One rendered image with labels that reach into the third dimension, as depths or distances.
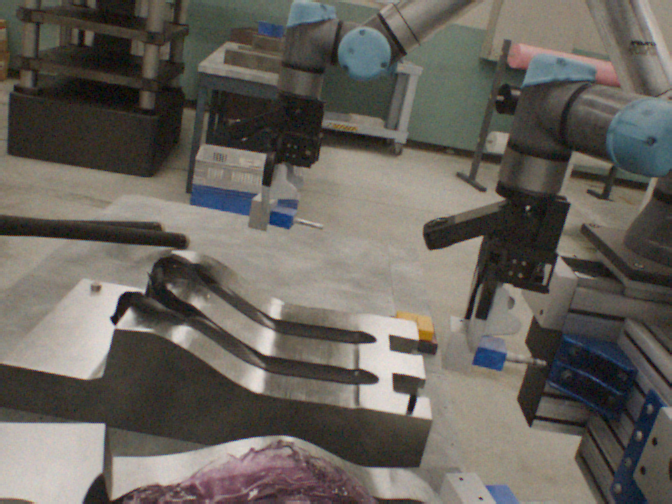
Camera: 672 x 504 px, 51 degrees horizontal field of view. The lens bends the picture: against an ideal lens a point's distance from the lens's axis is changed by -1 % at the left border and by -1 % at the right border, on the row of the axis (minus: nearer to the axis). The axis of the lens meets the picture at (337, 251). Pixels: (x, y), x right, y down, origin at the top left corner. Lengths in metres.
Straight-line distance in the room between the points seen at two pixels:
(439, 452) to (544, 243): 0.30
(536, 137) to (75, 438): 0.56
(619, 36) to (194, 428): 0.87
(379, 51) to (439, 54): 6.28
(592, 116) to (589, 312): 0.46
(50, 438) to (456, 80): 6.88
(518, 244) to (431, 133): 6.57
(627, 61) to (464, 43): 6.13
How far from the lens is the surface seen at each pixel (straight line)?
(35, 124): 4.85
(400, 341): 1.01
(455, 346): 0.91
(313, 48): 1.19
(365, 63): 1.04
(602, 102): 0.78
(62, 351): 0.92
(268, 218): 1.26
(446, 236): 0.85
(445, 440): 0.98
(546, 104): 0.81
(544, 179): 0.83
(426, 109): 7.35
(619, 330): 1.18
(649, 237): 1.17
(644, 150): 0.75
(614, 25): 1.24
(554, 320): 1.14
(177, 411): 0.85
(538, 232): 0.87
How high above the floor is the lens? 1.32
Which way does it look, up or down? 20 degrees down
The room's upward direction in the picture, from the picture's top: 12 degrees clockwise
